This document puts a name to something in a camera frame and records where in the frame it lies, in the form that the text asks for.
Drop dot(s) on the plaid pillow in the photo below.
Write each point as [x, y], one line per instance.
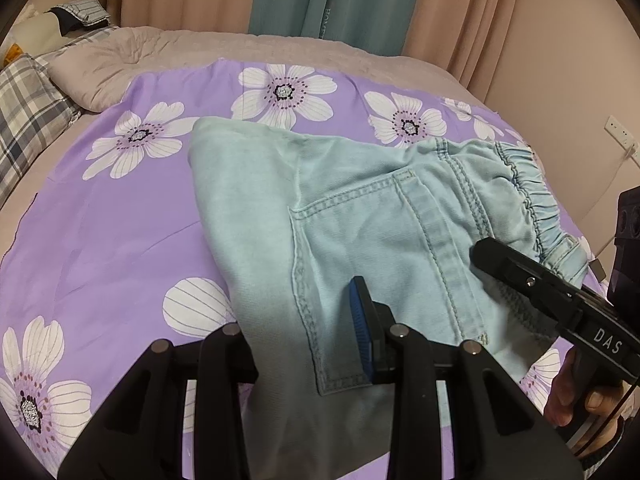
[25, 110]

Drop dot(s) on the striped grey pillow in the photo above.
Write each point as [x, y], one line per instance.
[87, 10]

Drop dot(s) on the purple floral bed sheet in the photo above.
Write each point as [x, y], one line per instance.
[100, 240]

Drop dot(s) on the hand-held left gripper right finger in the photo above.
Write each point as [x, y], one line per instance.
[361, 320]

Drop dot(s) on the beige pillow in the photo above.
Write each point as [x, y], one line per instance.
[100, 70]

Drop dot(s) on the white wall socket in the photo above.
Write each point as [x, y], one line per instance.
[620, 130]

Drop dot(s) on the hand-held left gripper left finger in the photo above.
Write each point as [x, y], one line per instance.
[225, 355]

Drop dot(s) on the white plush toy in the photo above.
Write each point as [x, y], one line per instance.
[37, 32]

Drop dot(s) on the person's right hand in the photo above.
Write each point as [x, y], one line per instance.
[557, 395]

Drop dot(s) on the light blue denim pants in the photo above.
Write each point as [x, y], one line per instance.
[350, 220]

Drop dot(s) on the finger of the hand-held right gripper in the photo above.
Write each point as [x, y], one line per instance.
[520, 275]

